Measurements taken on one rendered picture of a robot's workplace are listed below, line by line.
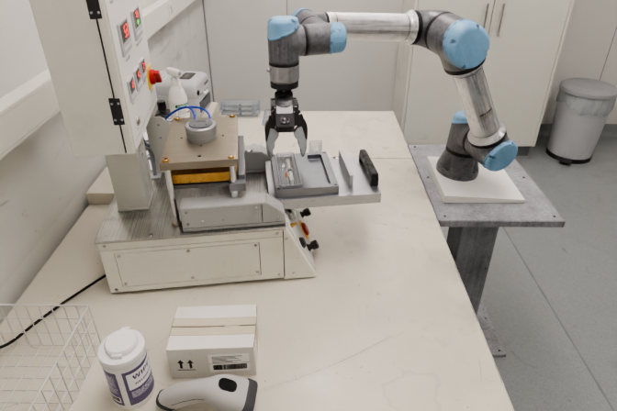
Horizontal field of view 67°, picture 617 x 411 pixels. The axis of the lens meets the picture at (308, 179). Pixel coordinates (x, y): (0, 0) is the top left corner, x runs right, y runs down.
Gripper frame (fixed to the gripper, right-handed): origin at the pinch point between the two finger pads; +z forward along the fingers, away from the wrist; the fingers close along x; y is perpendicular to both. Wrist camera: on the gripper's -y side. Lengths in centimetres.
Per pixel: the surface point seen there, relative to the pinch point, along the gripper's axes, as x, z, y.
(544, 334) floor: -113, 104, 18
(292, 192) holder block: -0.4, 5.7, -9.9
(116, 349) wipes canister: 37, 15, -47
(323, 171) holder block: -10.3, 6.1, 1.1
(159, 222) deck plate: 33.6, 11.3, -11.0
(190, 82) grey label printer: 34, 7, 90
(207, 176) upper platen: 20.5, -0.7, -10.3
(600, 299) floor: -151, 103, 34
